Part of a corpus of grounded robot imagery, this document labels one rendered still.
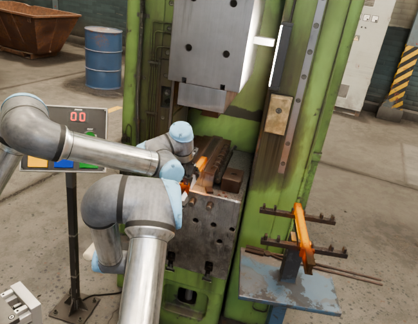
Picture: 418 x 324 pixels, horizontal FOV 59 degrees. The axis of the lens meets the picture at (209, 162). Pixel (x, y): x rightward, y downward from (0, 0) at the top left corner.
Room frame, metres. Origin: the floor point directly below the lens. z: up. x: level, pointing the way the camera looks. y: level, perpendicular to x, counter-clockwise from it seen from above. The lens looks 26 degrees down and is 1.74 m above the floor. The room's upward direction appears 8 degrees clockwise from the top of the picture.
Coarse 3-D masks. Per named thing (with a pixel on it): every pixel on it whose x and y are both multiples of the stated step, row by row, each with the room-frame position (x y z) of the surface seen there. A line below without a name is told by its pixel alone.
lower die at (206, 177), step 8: (200, 136) 1.88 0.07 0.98; (208, 136) 1.88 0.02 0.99; (216, 136) 1.87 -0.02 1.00; (200, 144) 1.75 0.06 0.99; (208, 144) 1.75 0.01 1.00; (200, 152) 1.65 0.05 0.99; (216, 152) 1.67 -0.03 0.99; (224, 152) 1.69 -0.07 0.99; (208, 160) 1.56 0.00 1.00; (208, 168) 1.49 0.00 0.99; (216, 168) 1.50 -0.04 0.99; (200, 176) 1.46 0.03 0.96; (208, 176) 1.45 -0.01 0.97; (200, 184) 1.46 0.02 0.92; (208, 184) 1.45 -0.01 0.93
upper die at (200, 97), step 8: (184, 88) 1.48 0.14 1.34; (192, 88) 1.47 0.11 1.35; (200, 88) 1.47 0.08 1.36; (208, 88) 1.46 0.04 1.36; (184, 96) 1.48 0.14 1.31; (192, 96) 1.47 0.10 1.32; (200, 96) 1.47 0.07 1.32; (208, 96) 1.46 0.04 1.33; (216, 96) 1.45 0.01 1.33; (224, 96) 1.45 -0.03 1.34; (232, 96) 1.63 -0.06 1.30; (184, 104) 1.48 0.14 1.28; (192, 104) 1.47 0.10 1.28; (200, 104) 1.47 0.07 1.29; (208, 104) 1.46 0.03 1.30; (216, 104) 1.45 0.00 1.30; (224, 104) 1.45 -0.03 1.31
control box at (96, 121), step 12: (48, 108) 1.44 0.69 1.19; (60, 108) 1.45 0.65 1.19; (72, 108) 1.47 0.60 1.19; (84, 108) 1.48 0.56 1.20; (96, 108) 1.50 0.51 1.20; (60, 120) 1.43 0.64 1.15; (84, 120) 1.45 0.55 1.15; (96, 120) 1.47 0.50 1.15; (84, 132) 1.43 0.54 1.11; (96, 132) 1.45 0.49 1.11; (24, 156) 1.32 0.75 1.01; (24, 168) 1.30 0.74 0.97; (36, 168) 1.31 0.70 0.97; (48, 168) 1.32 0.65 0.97; (60, 168) 1.33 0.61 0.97; (72, 168) 1.35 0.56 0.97; (84, 168) 1.36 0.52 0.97; (96, 168) 1.37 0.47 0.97
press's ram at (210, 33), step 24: (192, 0) 1.48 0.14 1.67; (216, 0) 1.46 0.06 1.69; (240, 0) 1.45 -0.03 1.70; (264, 0) 1.79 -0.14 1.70; (192, 24) 1.48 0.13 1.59; (216, 24) 1.46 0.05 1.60; (240, 24) 1.45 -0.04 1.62; (192, 48) 1.48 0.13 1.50; (216, 48) 1.46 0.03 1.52; (240, 48) 1.44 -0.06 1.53; (168, 72) 1.49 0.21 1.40; (192, 72) 1.47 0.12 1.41; (216, 72) 1.46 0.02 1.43; (240, 72) 1.44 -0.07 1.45
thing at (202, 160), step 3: (201, 156) 1.57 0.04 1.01; (201, 159) 1.53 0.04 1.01; (204, 159) 1.54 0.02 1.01; (198, 162) 1.50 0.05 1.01; (201, 162) 1.50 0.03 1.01; (204, 162) 1.53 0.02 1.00; (198, 165) 1.46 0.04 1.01; (201, 165) 1.47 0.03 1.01; (201, 168) 1.47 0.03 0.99; (183, 186) 1.23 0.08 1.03; (186, 186) 1.23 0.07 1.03; (189, 186) 1.24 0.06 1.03; (183, 189) 1.21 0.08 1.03; (186, 189) 1.23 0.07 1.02; (183, 192) 1.19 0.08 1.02; (186, 192) 1.23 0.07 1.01
